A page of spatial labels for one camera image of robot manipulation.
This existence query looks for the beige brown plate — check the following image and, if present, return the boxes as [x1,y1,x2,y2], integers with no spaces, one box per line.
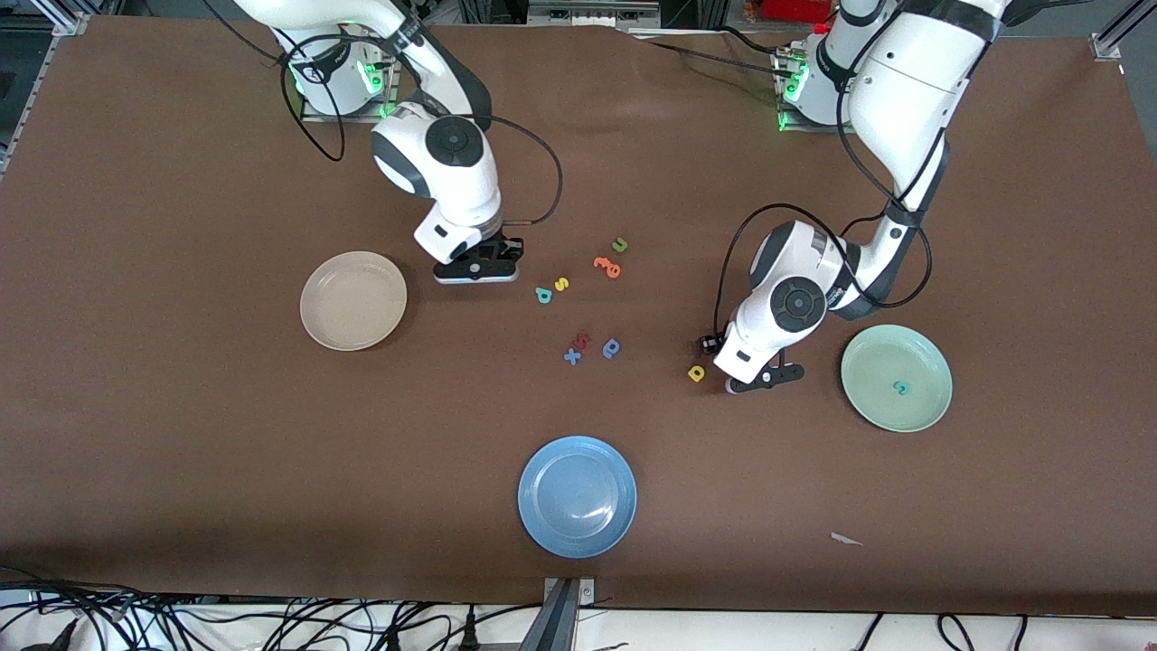
[299,250,409,352]

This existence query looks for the pale green plate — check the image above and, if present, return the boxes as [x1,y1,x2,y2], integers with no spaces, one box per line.
[840,324,954,433]

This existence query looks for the blue plate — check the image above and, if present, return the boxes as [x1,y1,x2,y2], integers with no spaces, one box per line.
[517,435,638,559]

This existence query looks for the grey power strip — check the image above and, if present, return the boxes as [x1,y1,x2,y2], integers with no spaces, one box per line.
[527,0,663,30]

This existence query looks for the aluminium profile beam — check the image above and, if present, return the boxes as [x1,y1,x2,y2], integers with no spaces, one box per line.
[517,577,597,651]

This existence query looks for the red box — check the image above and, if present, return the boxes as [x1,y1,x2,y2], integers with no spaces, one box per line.
[761,0,834,24]

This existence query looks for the brown paper table cover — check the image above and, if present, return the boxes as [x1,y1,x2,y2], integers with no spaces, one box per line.
[0,16,1157,618]

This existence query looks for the thick black right gripper cable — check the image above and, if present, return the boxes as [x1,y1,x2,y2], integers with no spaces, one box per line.
[488,116,564,227]

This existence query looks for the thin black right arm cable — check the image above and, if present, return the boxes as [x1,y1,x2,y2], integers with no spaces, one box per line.
[278,34,349,164]

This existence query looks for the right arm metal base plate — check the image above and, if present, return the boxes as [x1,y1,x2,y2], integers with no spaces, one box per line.
[301,41,400,124]

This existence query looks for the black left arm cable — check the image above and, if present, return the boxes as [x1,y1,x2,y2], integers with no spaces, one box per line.
[712,54,934,343]

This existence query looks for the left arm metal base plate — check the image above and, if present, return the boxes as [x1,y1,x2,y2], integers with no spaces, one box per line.
[777,50,860,135]

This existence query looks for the black cable on table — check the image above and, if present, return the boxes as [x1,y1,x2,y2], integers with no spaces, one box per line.
[719,25,795,57]
[646,40,787,73]

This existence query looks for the aluminium frame corner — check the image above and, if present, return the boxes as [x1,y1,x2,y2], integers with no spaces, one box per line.
[36,0,93,37]
[1089,0,1157,62]

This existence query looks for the tangled black cable bundle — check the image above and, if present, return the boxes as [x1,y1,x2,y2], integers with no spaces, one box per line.
[0,565,516,651]

